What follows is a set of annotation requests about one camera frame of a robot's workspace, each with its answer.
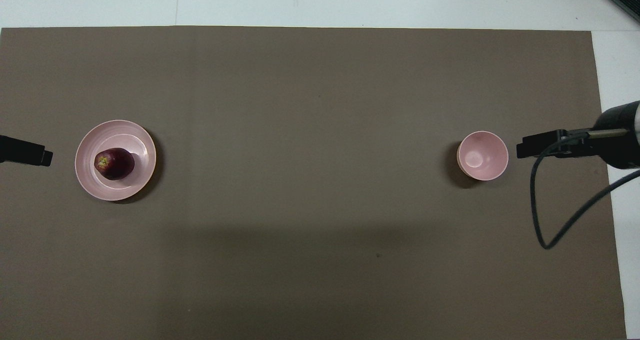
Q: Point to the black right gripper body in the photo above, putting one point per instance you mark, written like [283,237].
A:
[617,150]

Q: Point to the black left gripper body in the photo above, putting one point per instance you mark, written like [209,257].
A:
[6,149]

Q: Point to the dark red apple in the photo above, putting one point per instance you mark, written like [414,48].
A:
[116,164]

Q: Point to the pink bowl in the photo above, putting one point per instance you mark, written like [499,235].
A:
[482,156]

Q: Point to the pink plate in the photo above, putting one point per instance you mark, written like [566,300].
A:
[100,185]

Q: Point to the brown table mat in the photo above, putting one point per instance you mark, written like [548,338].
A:
[310,130]

